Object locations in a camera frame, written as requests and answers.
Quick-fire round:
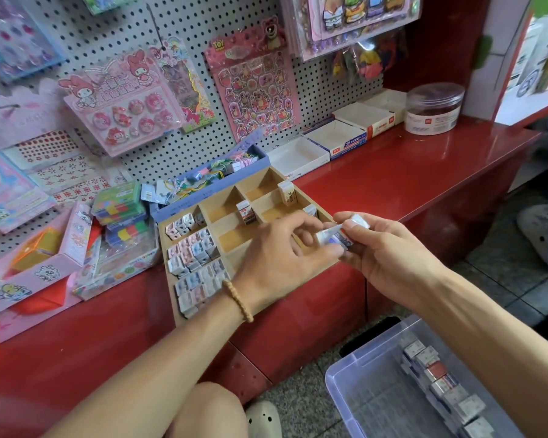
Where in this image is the person's left hand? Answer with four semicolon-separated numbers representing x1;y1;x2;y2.
230;209;346;314

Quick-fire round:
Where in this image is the person's right hand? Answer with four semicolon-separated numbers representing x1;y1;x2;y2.
333;211;447;311

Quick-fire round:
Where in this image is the wooden compartment tray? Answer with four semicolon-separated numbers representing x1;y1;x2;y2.
157;165;339;327

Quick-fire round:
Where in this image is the blue striped eraser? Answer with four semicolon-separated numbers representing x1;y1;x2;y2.
314;225;354;250

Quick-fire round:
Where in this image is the clear plastic storage bin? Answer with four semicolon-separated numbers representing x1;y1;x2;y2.
325;315;526;438

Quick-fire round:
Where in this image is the person's left forearm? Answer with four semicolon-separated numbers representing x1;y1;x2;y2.
46;287;252;438

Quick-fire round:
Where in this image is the person's right forearm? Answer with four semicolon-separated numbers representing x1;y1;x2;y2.
418;269;548;438

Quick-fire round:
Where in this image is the blue box of trinkets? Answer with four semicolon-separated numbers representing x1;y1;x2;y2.
141;130;270;224

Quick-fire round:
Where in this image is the white tray box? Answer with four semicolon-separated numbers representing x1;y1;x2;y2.
265;134;332;181
333;86;409;139
303;118;369;161

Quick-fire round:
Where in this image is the person's left cream clog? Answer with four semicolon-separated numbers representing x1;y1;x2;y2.
245;400;284;438

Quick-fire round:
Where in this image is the person's left leg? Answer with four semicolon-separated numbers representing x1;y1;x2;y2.
164;381;252;438

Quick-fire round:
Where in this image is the yellow orange toy box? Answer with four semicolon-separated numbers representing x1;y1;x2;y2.
9;228;65;273

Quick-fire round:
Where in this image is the red display counter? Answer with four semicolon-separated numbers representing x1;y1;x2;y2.
0;114;542;438

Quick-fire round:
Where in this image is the round clear plastic jar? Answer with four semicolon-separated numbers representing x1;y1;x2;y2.
404;82;466;137

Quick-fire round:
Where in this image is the stack of colourful packs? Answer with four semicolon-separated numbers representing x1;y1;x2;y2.
90;182;152;250

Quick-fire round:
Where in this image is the pink sticker pack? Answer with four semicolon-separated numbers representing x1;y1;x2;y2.
203;18;303;144
57;45;186;159

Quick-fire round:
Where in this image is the green edged sticker pack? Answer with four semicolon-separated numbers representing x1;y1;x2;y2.
150;36;219;135

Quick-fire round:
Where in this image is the clear bag of colourful toys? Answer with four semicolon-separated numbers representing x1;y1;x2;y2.
331;33;398;86

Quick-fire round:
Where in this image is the red patterned sticker sheet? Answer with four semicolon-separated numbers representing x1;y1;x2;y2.
0;130;133;210

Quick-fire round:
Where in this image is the red folded cloth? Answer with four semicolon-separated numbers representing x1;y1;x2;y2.
13;278;74;316

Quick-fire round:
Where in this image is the pink tray of trinkets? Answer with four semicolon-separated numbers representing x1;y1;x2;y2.
0;200;94;343

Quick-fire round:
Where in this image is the white side shelf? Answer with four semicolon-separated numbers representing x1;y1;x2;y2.
463;0;548;128

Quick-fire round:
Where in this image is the white pegboard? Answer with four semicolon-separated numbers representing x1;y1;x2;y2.
0;0;412;261

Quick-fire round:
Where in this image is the pastel cartoon sticker pack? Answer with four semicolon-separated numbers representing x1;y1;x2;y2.
0;136;58;235

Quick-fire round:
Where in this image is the pale pink card pack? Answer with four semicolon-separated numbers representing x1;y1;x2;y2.
0;77;79;150

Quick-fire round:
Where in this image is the clear glitter sticker sheet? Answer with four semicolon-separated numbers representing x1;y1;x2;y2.
0;0;67;85

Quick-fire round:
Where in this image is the beaded wooden bracelet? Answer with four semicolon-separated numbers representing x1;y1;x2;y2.
222;279;256;325

